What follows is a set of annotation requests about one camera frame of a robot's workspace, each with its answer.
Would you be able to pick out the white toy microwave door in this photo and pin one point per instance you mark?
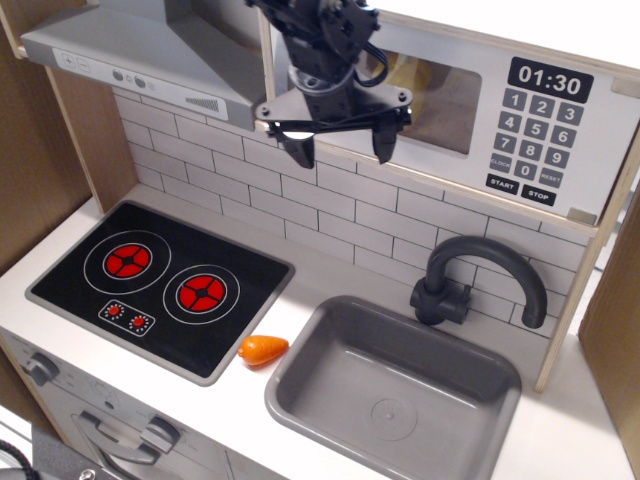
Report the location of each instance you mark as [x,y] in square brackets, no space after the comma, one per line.
[530,101]

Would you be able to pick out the orange toy carrot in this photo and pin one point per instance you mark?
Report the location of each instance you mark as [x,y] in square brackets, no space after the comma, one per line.
[257,350]

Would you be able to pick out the wooden microwave cabinet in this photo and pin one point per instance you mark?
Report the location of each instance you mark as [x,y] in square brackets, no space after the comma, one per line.
[389,218]

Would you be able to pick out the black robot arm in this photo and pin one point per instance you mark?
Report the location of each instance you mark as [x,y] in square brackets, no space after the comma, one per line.
[338,77]

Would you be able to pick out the dark grey toy faucet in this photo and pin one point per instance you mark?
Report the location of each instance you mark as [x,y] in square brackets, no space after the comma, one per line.
[436,299]

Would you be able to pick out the grey toy sink basin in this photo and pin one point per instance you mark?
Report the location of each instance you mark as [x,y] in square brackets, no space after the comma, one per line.
[399,397]

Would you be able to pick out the grey toy range hood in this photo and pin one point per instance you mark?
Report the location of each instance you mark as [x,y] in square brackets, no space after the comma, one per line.
[160,49]

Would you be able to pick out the yellow toy bell pepper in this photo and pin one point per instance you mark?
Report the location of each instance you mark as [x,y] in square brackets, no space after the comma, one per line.
[410,73]

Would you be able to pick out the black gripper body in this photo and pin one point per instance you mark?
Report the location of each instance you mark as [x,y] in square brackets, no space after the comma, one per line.
[314,106]

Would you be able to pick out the black toy stovetop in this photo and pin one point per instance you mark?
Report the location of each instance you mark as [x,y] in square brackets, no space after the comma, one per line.
[165,290]

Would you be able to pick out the grey oven door handle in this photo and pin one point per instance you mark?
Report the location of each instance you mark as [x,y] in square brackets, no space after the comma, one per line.
[117,441]

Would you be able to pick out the grey oven knob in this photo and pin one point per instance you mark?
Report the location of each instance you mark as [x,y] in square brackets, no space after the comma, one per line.
[41,369]

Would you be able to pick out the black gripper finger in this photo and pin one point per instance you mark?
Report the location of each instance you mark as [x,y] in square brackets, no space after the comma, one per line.
[384,134]
[299,145]

